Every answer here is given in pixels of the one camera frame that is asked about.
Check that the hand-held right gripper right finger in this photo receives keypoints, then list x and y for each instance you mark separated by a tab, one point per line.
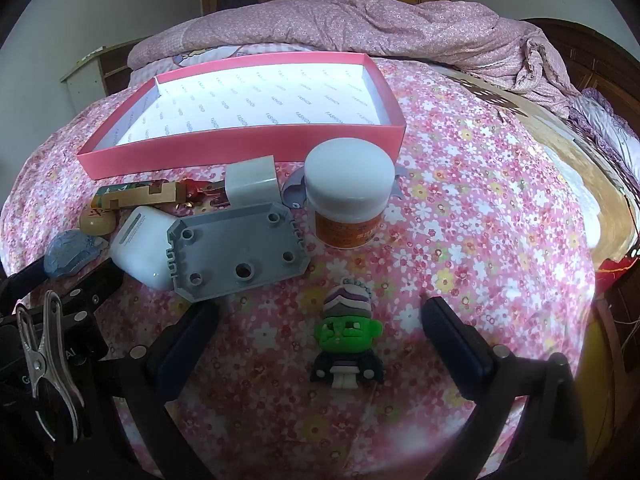
457	347

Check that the white charger cube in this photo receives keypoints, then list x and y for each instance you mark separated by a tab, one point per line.
250	180

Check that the red key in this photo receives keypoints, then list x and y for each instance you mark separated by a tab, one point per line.
197	190

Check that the red cloth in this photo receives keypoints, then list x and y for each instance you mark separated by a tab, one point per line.
617	275

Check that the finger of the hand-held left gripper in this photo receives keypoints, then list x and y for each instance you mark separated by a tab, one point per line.
87	295
27	275

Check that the wooden nightstand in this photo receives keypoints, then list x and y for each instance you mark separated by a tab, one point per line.
90	77

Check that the green printed lighter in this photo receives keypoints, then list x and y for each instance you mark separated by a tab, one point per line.
145	192

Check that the white jar with orange label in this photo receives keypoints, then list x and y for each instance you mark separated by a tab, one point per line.
350	170

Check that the grey plastic hook holder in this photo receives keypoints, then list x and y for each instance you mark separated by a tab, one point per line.
292	192

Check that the grey plastic plate with holes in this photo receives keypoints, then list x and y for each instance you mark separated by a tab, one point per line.
225	252

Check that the green-faced toy figurine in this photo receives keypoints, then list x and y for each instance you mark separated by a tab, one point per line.
347	332

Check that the blue correction tape dispenser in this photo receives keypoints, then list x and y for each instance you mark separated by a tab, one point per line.
70	257

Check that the metal spring clip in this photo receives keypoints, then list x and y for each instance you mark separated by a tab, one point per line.
50	360

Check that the white earbuds case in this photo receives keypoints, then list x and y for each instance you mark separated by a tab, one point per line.
140	245

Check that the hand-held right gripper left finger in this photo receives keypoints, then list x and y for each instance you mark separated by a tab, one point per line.
182	347

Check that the purple pillow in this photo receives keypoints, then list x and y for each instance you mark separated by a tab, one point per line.
610	125

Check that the pink floral bed sheet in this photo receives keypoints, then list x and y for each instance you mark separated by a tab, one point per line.
475	200

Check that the dark wooden headboard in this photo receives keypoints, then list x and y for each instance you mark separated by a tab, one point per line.
595	55

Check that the pink floral quilt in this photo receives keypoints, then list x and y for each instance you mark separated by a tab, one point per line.
400	25

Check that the pink cardboard box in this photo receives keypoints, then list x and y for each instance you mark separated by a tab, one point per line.
250	146

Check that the round wooden chess piece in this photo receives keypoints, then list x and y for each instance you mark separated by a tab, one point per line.
97	221

